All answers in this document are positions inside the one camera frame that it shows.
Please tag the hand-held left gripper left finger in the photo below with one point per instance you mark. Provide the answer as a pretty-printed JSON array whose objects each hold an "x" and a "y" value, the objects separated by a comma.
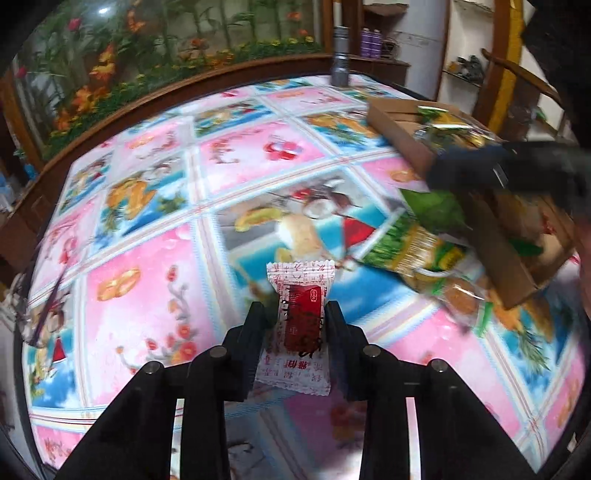
[{"x": 256, "y": 332}]

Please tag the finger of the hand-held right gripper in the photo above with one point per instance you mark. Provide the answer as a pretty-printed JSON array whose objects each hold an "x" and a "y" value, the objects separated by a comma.
[{"x": 461, "y": 164}]

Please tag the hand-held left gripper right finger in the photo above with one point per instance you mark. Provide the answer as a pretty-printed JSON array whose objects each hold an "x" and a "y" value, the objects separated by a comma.
[{"x": 337, "y": 332}]

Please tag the yellow green candy packet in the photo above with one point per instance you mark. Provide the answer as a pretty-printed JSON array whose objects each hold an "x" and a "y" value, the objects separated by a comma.
[{"x": 452, "y": 127}]

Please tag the white red candy packet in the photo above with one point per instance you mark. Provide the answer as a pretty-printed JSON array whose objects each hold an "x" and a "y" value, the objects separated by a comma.
[{"x": 300, "y": 318}]

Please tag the brown cardboard box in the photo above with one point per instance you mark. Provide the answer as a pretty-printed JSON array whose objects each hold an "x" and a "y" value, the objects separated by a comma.
[{"x": 408, "y": 141}]

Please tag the green yellow striped snack packet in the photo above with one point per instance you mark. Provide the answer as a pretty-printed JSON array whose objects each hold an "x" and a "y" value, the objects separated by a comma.
[{"x": 415, "y": 244}]

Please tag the person's right forearm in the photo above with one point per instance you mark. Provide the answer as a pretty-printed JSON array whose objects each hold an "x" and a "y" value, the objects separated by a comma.
[{"x": 563, "y": 55}]

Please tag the wooden chair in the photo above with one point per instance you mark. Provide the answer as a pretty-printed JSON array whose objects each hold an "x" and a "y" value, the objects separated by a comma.
[{"x": 517, "y": 69}]

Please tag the printed fruit tablecloth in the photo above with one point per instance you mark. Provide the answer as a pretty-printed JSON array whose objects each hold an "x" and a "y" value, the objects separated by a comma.
[{"x": 161, "y": 277}]

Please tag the clear brown cookie packet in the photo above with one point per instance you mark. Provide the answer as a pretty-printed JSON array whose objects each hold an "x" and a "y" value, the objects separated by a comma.
[{"x": 457, "y": 295}]

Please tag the purple bottle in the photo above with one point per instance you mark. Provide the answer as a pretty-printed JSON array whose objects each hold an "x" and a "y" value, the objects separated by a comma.
[
  {"x": 366, "y": 42},
  {"x": 377, "y": 43}
]

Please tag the silver metal flask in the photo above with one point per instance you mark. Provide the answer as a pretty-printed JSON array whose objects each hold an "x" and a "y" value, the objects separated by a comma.
[{"x": 340, "y": 60}]

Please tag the purple frame eyeglasses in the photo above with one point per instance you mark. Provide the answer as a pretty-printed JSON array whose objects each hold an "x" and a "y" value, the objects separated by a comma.
[{"x": 44, "y": 318}]

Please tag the flower wall mural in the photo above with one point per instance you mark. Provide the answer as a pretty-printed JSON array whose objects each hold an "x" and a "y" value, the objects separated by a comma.
[{"x": 138, "y": 46}]

